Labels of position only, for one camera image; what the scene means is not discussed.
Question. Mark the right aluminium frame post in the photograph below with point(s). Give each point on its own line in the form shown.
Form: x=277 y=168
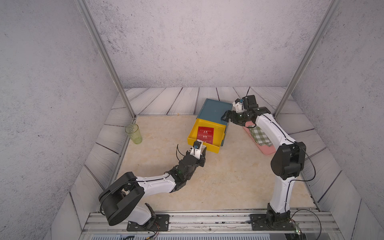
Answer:
x=320 y=32

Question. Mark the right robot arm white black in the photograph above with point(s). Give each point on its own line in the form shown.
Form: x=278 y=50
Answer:
x=286 y=164

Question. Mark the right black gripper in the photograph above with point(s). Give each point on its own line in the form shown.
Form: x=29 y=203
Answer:
x=233 y=114

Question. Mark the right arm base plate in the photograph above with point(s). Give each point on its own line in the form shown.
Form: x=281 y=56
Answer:
x=271 y=222

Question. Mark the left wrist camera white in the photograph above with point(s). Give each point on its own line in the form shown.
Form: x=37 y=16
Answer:
x=197 y=144

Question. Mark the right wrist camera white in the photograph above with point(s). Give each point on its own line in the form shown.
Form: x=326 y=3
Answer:
x=238 y=105

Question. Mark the pink tray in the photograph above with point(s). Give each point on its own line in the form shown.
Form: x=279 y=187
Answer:
x=264 y=149

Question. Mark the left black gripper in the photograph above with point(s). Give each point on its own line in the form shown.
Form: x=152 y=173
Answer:
x=201 y=159

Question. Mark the aluminium front rail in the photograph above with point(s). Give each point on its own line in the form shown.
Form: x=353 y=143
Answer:
x=217 y=225

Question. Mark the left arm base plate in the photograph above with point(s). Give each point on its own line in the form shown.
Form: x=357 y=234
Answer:
x=156 y=223

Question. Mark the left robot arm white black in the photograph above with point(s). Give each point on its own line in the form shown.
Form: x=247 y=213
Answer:
x=121 y=200

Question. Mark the yellow drawer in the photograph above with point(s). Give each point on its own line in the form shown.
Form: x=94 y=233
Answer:
x=219 y=134

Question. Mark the teal drawer cabinet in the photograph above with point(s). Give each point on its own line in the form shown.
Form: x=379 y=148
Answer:
x=211 y=116

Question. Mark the left aluminium frame post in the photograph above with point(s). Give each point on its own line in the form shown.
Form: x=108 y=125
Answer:
x=88 y=19

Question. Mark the green transparent plastic cup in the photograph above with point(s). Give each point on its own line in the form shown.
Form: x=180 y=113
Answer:
x=134 y=134

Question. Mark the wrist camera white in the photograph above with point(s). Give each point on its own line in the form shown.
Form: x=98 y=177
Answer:
x=197 y=144
x=238 y=105

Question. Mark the red postcard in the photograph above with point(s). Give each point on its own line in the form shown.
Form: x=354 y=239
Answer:
x=206 y=134

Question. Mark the green checkered cloth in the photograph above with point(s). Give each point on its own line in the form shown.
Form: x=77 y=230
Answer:
x=260 y=137

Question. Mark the aluminium frame post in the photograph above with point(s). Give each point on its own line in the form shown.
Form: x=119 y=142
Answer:
x=88 y=19
x=320 y=32

